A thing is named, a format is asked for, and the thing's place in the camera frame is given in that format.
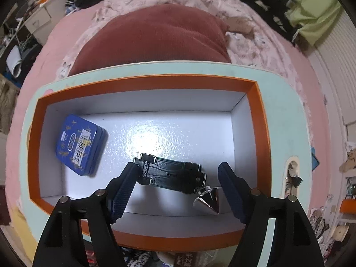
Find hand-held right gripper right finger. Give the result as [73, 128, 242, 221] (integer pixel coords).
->
[218, 162, 326, 267]

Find pink bed sheet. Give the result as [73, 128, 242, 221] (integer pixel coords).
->
[4, 4, 345, 229]

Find white charging cables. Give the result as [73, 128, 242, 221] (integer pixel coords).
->
[18, 33, 36, 52]

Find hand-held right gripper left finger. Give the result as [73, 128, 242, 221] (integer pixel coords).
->
[32, 163, 138, 267]

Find white drawer cabinet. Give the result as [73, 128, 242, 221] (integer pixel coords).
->
[24, 6, 53, 34]

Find blue tin box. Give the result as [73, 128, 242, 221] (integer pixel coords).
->
[55, 114, 107, 177]

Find silver metal cone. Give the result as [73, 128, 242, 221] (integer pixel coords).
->
[193, 186, 223, 216]

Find black leather lace cloth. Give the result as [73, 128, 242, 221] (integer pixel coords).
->
[122, 247, 156, 267]

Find orange cardboard box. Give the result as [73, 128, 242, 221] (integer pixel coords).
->
[27, 74, 271, 253]

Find beige fuzzy cloth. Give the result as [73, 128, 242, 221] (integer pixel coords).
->
[0, 78, 17, 131]

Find white slippers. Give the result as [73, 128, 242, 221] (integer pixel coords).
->
[6, 44, 24, 78]

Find crumpled foil wrappers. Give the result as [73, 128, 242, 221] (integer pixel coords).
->
[285, 163, 302, 195]

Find beige plush toy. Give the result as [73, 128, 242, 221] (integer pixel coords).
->
[339, 149, 356, 173]

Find smartphone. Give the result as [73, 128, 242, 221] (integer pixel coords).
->
[311, 147, 321, 170]

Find pink floral quilt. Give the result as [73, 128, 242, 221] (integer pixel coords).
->
[92, 0, 306, 70]

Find black wrist watch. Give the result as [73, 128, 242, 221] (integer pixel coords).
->
[133, 153, 208, 195]

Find brown card box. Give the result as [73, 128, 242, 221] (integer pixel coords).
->
[174, 251, 198, 267]

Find green hanging garment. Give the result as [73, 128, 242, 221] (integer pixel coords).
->
[286, 0, 344, 46]

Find white louvred wardrobe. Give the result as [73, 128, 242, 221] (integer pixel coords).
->
[306, 14, 356, 125]

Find red cushion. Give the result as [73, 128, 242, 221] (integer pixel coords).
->
[68, 4, 232, 76]

